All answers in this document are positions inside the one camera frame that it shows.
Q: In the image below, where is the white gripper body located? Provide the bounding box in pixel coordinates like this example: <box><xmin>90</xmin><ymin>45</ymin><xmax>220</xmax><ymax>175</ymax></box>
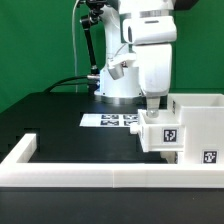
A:
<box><xmin>137</xmin><ymin>44</ymin><xmax>172</xmax><ymax>98</ymax></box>

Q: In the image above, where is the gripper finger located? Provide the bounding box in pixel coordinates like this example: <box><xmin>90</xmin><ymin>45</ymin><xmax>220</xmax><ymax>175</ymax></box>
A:
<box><xmin>146</xmin><ymin>97</ymin><xmax>160</xmax><ymax>118</ymax></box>

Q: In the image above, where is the white drawer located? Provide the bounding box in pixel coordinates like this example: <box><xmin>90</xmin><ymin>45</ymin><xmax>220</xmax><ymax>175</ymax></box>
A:
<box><xmin>160</xmin><ymin>152</ymin><xmax>177</xmax><ymax>164</ymax></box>
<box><xmin>130</xmin><ymin>109</ymin><xmax>185</xmax><ymax>152</ymax></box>

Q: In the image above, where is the white drawer cabinet box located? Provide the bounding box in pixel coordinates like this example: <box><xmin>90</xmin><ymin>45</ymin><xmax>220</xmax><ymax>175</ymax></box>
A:
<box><xmin>167</xmin><ymin>94</ymin><xmax>224</xmax><ymax>165</ymax></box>

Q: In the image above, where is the white front drawer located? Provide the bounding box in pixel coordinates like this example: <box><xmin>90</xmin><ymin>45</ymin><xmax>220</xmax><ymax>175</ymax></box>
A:
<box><xmin>160</xmin><ymin>152</ymin><xmax>177</xmax><ymax>164</ymax></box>

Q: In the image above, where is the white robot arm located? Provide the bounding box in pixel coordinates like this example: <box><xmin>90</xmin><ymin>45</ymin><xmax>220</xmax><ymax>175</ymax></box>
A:
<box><xmin>95</xmin><ymin>0</ymin><xmax>199</xmax><ymax>118</ymax></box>

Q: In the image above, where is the marker tag sheet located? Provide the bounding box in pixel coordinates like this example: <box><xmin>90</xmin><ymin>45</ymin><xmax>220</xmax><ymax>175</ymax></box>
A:
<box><xmin>80</xmin><ymin>114</ymin><xmax>138</xmax><ymax>127</ymax></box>

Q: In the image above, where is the white U-shaped border fence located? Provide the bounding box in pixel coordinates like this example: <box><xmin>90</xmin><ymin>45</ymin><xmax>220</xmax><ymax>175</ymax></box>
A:
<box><xmin>0</xmin><ymin>134</ymin><xmax>224</xmax><ymax>188</ymax></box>

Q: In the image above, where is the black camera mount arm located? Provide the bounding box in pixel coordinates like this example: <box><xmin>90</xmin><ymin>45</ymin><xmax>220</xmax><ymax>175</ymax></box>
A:
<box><xmin>80</xmin><ymin>0</ymin><xmax>107</xmax><ymax>75</ymax></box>

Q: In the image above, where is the white thin cable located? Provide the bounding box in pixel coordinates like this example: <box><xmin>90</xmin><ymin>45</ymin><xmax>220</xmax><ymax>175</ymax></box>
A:
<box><xmin>71</xmin><ymin>0</ymin><xmax>81</xmax><ymax>93</ymax></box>

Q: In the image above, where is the black cable bundle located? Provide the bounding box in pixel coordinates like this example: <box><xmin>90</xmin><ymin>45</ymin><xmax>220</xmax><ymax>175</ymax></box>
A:
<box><xmin>43</xmin><ymin>75</ymin><xmax>101</xmax><ymax>93</ymax></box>

